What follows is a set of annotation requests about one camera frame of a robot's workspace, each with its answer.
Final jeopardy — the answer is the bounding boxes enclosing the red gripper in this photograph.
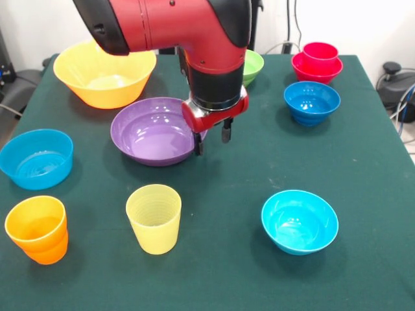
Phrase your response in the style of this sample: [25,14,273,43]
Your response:
[181,87,250,157]

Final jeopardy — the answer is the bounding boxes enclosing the large purple bowl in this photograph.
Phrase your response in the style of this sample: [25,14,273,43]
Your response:
[110,97,209,168]

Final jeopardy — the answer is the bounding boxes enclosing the green bowl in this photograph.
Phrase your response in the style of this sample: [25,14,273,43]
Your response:
[241,49,265,89]

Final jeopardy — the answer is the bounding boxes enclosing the dark blue bowl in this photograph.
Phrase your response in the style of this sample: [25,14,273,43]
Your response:
[283,80,342,127]

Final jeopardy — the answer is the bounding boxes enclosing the red-pink bowl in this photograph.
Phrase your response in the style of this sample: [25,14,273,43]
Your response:
[290,53,344,86]

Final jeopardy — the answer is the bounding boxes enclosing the red-pink cup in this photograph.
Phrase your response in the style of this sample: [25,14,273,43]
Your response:
[302,41,340,63]

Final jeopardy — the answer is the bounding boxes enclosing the yellow-green cup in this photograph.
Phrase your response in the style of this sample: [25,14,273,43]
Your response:
[125,183,183,256]

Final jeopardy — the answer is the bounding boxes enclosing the cyan bowl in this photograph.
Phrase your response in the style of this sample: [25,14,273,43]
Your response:
[261,190,340,257]

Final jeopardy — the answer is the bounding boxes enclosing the large orange bowl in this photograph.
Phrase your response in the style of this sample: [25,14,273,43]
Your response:
[53,40,158,110]

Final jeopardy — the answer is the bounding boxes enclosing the dark green tablecloth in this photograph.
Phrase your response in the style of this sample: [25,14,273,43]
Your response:
[0,53,415,311]

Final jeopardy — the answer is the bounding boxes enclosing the blue ribbed bowl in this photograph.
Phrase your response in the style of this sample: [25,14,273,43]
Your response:
[0,128,75,191]

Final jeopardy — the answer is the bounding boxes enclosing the orange cup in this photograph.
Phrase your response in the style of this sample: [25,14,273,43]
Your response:
[4,194,69,266]

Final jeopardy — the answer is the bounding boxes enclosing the black device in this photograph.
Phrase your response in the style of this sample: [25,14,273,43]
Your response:
[0,29,17,88]

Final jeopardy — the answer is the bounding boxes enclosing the grey pedestal foot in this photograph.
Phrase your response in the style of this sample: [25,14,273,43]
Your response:
[6,58,53,111]
[375,62,415,109]

